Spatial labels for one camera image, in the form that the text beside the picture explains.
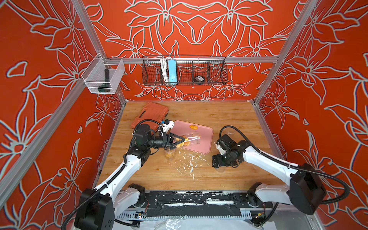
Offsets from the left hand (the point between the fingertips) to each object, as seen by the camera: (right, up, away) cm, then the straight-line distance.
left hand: (182, 144), depth 65 cm
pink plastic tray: (-2, +3, +44) cm, 44 cm away
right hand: (+20, -15, +16) cm, 30 cm away
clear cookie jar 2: (+4, +3, 0) cm, 5 cm away
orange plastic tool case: (-23, +14, +41) cm, 49 cm away
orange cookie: (+8, +4, +37) cm, 39 cm away
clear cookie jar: (-8, -10, +18) cm, 22 cm away
